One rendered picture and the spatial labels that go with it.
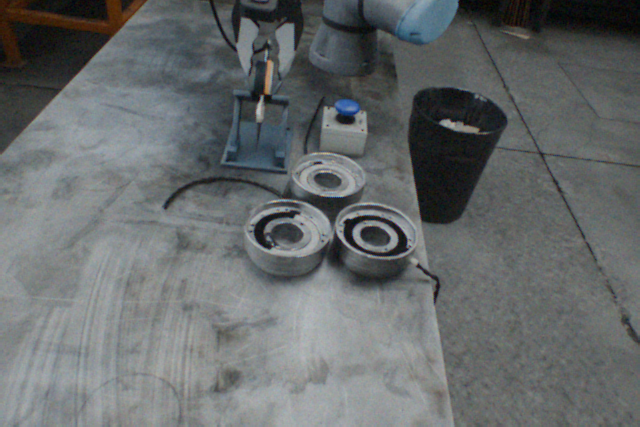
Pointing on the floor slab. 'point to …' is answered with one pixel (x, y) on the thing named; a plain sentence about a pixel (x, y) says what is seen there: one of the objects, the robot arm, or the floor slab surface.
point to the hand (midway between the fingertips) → (264, 71)
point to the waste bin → (450, 148)
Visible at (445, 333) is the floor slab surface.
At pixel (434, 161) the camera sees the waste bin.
